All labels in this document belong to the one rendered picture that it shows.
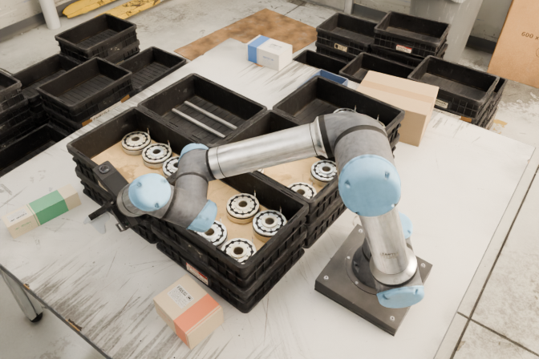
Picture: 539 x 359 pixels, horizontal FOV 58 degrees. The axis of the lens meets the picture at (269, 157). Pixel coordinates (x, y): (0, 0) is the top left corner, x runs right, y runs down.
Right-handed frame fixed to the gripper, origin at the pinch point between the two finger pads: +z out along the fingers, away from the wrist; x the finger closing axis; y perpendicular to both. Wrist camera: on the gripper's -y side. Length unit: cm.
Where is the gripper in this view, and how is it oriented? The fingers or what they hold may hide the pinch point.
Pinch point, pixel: (107, 204)
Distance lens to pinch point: 135.3
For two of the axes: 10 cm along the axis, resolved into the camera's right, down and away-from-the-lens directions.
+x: 6.9, -4.9, 5.4
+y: 5.3, 8.4, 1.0
